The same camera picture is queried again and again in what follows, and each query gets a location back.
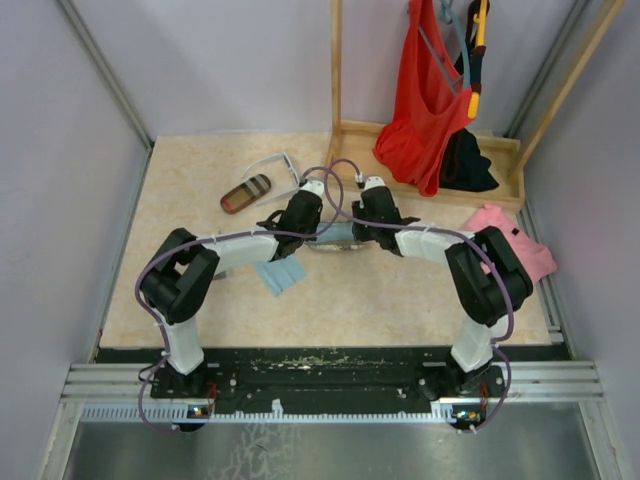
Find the white sunglasses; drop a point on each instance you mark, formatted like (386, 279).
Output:
(282, 173)

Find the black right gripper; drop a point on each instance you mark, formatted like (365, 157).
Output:
(361, 234)

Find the pink folded shirt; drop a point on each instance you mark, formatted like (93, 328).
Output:
(536, 258)

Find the wooden clothes rack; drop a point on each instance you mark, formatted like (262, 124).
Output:
(581, 34)

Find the plaid brown glasses case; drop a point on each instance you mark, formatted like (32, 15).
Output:
(245, 194)

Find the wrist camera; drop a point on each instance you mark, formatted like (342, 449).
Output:
(365, 183)
(314, 186)

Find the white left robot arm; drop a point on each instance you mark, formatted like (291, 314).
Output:
(175, 283)

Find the map print glasses case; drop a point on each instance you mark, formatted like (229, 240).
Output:
(361, 245)

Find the black garment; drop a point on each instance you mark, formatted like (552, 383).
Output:
(463, 167)

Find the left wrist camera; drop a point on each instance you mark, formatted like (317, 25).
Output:
(314, 186)

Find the red garment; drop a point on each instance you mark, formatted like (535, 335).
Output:
(431, 104)

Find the light blue cloth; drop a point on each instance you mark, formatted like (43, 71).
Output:
(339, 235)
(280, 275)

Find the yellow black hanger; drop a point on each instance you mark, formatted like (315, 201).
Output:
(471, 61)

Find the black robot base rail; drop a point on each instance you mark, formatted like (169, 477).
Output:
(342, 380)

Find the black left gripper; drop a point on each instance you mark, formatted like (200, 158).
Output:
(315, 221)

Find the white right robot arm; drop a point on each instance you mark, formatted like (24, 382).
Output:
(489, 279)

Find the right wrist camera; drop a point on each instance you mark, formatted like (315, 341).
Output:
(365, 183)

